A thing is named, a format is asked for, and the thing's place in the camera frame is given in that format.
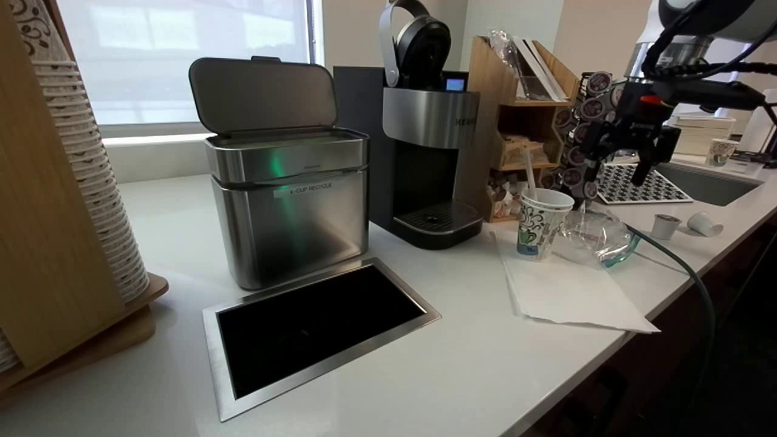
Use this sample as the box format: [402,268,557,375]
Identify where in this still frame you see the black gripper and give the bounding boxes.
[576,93,684,189]

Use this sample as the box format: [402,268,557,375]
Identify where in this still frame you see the white coffee pod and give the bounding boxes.
[649,211,682,243]

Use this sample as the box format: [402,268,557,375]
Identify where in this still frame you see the printed paper cup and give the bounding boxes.
[514,186,577,259]

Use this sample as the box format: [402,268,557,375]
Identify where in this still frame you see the black silver coffee machine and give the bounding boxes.
[333,0,491,251]

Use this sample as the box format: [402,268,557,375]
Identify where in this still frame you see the stack of paper cups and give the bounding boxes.
[8,0,154,307]

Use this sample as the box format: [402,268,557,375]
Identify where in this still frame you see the black white marker board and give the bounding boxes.
[593,154,696,208]

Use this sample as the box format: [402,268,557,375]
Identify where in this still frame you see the brown sugar packet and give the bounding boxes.
[523,132,553,168]
[496,132,530,169]

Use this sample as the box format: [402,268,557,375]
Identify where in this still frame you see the clear plastic zip bag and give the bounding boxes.
[557,202,644,271]

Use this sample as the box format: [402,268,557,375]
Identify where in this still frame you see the steel sink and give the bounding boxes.
[653,154,764,208]

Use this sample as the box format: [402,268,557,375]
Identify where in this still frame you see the small paper cup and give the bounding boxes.
[706,136,741,169]

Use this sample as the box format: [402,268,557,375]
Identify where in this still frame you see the wooden condiment organizer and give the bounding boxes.
[466,34,582,222]

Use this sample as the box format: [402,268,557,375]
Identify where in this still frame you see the small white cylinder cap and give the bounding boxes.
[684,211,727,240]

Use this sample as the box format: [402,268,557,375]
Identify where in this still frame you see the white wrapped stir stick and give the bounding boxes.
[519,36,571,103]

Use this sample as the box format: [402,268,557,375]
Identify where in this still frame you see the white paper sheet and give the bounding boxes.
[491,227,662,336]

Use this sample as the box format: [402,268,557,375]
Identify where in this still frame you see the stainless steel trash bin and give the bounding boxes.
[188,53,372,294]

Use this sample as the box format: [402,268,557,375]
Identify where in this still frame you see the steel framed counter opening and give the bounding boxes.
[200,255,438,424]

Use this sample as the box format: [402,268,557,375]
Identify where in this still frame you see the wooden cup holder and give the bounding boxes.
[0,0,169,396]

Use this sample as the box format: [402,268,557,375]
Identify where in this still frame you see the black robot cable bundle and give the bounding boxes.
[645,22,777,123]

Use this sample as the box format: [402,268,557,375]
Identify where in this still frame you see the teal cable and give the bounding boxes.
[617,219,722,422]

